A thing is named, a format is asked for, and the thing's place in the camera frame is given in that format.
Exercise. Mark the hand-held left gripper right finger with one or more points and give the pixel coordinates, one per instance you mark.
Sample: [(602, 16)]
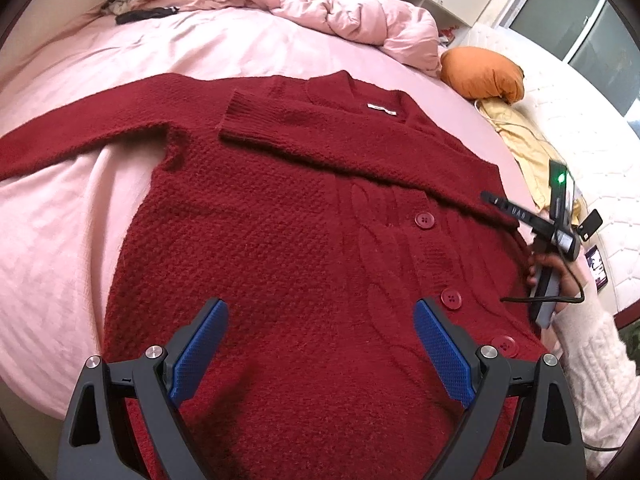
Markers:
[(445, 355)]

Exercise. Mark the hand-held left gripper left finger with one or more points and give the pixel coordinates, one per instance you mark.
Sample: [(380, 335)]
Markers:
[(200, 355)]

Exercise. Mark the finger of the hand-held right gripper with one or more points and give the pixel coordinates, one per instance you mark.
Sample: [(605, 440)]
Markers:
[(512, 208)]

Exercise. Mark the red knit cardigan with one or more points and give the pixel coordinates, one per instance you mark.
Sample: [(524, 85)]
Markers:
[(300, 260)]

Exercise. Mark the person's right forearm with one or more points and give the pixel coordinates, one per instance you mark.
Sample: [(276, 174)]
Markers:
[(600, 375)]

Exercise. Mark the person's right hand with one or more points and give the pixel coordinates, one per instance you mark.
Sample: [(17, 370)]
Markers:
[(567, 280)]

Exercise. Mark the smartphone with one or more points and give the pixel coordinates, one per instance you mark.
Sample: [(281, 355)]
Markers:
[(596, 267)]

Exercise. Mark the yellow cloth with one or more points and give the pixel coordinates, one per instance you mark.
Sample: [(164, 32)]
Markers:
[(530, 150)]

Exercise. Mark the orange pillow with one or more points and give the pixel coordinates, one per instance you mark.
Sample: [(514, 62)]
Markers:
[(482, 72)]

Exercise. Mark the window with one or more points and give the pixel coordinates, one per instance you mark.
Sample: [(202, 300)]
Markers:
[(585, 25)]

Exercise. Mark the pink bed sheet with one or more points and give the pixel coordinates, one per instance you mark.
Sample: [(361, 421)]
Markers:
[(75, 160)]

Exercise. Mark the pink duvet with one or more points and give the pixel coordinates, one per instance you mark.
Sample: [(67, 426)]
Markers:
[(345, 10)]

